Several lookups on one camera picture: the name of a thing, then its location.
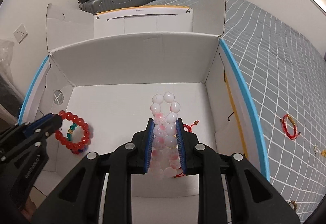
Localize multicolour bead bracelet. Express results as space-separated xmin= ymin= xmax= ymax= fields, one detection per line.
xmin=66 ymin=121 xmax=86 ymax=155

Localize red bead bracelet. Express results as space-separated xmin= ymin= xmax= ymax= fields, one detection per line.
xmin=54 ymin=110 xmax=92 ymax=155

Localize red cord bracelet gold charm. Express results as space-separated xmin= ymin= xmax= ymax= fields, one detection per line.
xmin=176 ymin=119 xmax=199 ymax=176

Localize white blue yellow cardboard box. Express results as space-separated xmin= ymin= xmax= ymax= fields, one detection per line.
xmin=19 ymin=0 xmax=269 ymax=223

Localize red cord bracelet gold tube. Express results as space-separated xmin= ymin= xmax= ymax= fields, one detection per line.
xmin=280 ymin=113 xmax=301 ymax=140

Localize pink bead bracelet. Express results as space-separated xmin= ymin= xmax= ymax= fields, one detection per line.
xmin=148 ymin=91 xmax=187 ymax=181

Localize person's left hand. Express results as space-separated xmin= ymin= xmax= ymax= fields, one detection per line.
xmin=21 ymin=197 xmax=36 ymax=221

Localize small silver white earrings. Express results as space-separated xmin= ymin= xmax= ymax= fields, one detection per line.
xmin=313 ymin=145 xmax=319 ymax=154

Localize grey checked bed sheet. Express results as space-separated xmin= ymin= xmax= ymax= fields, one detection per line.
xmin=224 ymin=0 xmax=325 ymax=222

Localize white wall socket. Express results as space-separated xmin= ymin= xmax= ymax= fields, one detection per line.
xmin=13 ymin=24 xmax=28 ymax=43

